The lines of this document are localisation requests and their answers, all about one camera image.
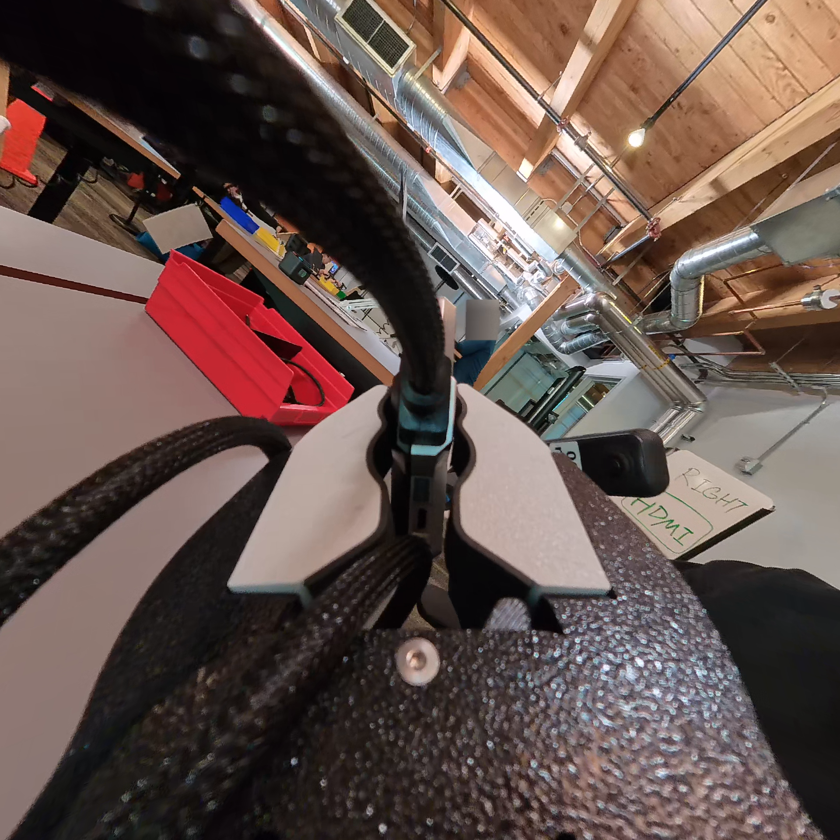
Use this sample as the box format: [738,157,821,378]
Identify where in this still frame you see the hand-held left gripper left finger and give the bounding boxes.
[227,384,395,606]

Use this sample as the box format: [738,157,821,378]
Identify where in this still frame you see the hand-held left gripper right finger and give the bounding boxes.
[446,382,613,614]

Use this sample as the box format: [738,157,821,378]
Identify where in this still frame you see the black adapter with cable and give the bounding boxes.
[248,328,329,411]

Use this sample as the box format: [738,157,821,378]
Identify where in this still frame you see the red plastic bin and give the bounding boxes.
[144,249,357,427]

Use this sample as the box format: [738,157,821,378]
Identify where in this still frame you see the silver splitter hub with cable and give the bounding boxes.
[0,0,457,840]

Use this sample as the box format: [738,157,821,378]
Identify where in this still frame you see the white Right HDMI sign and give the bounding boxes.
[620,449,775,560]

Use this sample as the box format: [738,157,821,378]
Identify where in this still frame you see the blue bin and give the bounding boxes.
[220,196,260,234]

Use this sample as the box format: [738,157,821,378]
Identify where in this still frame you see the grey board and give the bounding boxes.
[142,203,215,254]

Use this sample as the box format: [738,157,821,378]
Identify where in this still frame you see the air vent grille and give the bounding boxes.
[335,0,417,76]

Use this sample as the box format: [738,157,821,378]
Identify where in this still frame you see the silver duct pipe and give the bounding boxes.
[640,197,840,336]

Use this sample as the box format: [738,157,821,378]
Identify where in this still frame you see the silver air duct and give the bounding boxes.
[259,0,708,454]

